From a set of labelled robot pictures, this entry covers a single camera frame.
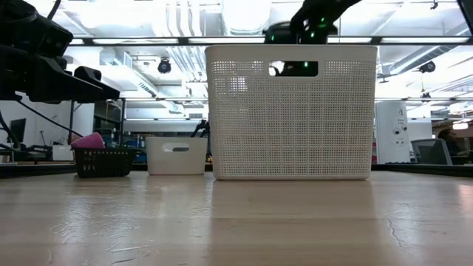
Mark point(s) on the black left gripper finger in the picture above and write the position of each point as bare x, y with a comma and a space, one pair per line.
81, 92
88, 73

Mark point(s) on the purple pink soft bundle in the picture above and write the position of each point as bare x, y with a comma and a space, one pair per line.
88, 142

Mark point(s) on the small white plastic bin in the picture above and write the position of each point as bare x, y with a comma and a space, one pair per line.
159, 162

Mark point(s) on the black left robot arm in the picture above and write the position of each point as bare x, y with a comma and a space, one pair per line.
11, 11

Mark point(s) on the black background robot arm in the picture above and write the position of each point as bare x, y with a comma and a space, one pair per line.
199, 129

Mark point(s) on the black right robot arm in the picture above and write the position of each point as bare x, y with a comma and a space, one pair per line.
318, 14

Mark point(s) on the black metal background rack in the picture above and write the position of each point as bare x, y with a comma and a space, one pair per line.
122, 118

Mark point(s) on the dark background monitor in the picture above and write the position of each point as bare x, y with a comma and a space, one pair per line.
18, 127

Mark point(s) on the large white perforated basket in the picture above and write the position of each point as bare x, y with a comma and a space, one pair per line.
292, 125

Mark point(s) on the white background box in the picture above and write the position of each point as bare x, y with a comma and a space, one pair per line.
62, 153

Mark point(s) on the black slotted plastic basket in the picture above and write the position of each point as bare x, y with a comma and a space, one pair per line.
103, 164

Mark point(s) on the white background cabinet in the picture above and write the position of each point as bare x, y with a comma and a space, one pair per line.
391, 133

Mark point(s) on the grey office chair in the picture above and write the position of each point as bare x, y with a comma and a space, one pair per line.
430, 153

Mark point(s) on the person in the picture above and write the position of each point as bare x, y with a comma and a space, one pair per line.
449, 138

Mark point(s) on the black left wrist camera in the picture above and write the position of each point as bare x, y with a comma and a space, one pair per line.
55, 40

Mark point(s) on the black ceiling camera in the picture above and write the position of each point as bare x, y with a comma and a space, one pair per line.
428, 67
164, 65

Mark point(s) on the black aluminium table frame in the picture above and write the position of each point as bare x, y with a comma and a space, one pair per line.
37, 170

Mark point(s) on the black overhead frame bar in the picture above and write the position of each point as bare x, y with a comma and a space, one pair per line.
183, 40

